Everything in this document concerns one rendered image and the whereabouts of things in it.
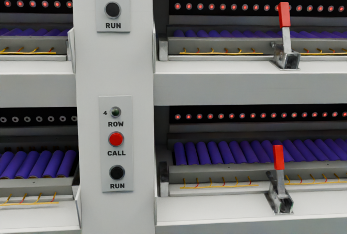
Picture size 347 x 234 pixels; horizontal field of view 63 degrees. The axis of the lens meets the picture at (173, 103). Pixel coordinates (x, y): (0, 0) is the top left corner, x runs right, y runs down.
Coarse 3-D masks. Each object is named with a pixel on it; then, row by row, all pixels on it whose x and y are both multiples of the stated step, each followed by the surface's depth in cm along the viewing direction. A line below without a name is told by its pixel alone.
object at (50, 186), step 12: (0, 180) 41; (12, 180) 41; (24, 180) 41; (36, 180) 41; (48, 180) 41; (60, 180) 41; (72, 180) 42; (0, 192) 40; (12, 192) 40; (24, 192) 41; (36, 192) 41; (48, 192) 41; (60, 192) 41; (72, 192) 41; (12, 204) 39; (24, 204) 39; (36, 204) 39
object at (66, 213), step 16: (0, 128) 51; (16, 128) 51; (32, 128) 51; (48, 128) 52; (64, 128) 52; (80, 192) 36; (0, 208) 40; (16, 208) 40; (32, 208) 40; (48, 208) 40; (64, 208) 40; (80, 208) 36; (0, 224) 37; (16, 224) 37; (32, 224) 37; (48, 224) 37; (64, 224) 37; (80, 224) 36
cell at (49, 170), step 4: (56, 152) 48; (60, 152) 48; (52, 156) 48; (56, 156) 47; (60, 156) 48; (64, 156) 49; (52, 160) 46; (56, 160) 46; (60, 160) 47; (48, 164) 46; (52, 164) 45; (56, 164) 46; (60, 164) 47; (48, 168) 44; (52, 168) 44; (56, 168) 45; (44, 172) 44; (48, 172) 44; (52, 172) 44; (56, 172) 45; (52, 176) 43
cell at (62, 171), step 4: (68, 152) 48; (72, 152) 48; (68, 156) 47; (72, 156) 48; (64, 160) 46; (68, 160) 46; (72, 160) 47; (64, 164) 45; (68, 164) 46; (72, 164) 47; (60, 168) 45; (64, 168) 44; (68, 168) 45; (60, 172) 44; (64, 172) 44; (68, 172) 45; (56, 176) 43; (64, 176) 44; (68, 176) 44
